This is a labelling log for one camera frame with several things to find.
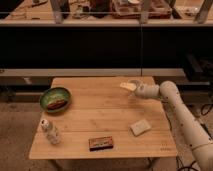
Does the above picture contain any clear plastic cup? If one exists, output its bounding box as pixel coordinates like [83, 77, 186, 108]
[129, 80, 142, 96]

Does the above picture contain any clear plastic bottle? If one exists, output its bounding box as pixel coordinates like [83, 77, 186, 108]
[41, 119, 61, 145]

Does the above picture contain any brown rectangular eraser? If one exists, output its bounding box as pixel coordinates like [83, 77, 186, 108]
[89, 136, 114, 151]

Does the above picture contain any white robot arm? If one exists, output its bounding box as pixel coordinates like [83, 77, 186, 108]
[120, 80, 213, 171]

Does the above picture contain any green bowl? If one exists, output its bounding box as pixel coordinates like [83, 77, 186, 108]
[39, 87, 71, 113]

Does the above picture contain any hot dog in bowl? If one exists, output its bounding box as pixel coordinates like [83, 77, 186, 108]
[47, 99, 66, 110]

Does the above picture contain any beige sponge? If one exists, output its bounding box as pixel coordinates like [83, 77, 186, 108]
[130, 119, 151, 136]

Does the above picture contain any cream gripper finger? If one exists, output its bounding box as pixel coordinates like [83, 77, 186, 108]
[120, 82, 137, 91]

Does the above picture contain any wooden table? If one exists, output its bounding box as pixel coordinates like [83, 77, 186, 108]
[29, 77, 177, 159]

